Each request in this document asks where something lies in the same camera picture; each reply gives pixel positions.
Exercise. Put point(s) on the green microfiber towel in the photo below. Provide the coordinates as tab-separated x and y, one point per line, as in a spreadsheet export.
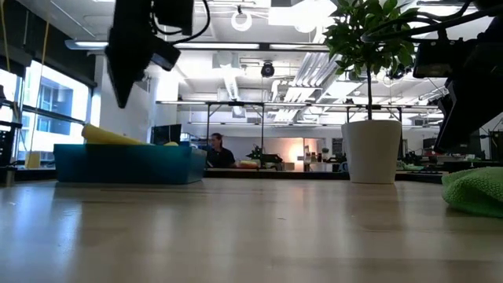
475	192

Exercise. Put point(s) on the black hanging ceiling camera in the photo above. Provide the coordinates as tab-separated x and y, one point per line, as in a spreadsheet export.
267	70

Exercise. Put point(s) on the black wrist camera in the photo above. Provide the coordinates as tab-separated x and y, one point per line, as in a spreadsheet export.
175	15
440	59

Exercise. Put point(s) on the person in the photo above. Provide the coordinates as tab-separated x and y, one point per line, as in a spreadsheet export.
220	155

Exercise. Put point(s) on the yellow box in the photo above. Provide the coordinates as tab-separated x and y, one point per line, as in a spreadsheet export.
33	160

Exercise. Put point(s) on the black metal frame stand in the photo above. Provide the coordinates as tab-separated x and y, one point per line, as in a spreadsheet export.
236	104

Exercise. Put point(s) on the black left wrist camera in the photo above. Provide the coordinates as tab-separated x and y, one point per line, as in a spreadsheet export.
175	15

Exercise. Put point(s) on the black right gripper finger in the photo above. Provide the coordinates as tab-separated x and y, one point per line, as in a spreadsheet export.
460	118

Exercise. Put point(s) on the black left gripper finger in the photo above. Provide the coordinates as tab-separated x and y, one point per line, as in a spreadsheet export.
127	59

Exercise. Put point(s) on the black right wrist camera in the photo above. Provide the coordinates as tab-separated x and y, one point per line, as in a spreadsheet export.
440	59

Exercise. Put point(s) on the yellow microfiber towel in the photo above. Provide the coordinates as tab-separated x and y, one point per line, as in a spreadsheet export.
106	137

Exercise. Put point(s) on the teal plastic bin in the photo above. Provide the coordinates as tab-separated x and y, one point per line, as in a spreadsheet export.
125	165

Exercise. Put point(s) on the black computer monitor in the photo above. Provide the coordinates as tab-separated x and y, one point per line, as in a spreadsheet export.
167	135

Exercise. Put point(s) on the black aluminium table frame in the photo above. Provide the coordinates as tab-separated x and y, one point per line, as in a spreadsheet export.
275	174

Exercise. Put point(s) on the green leafy plant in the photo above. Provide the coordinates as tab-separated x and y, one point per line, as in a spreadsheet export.
365	43

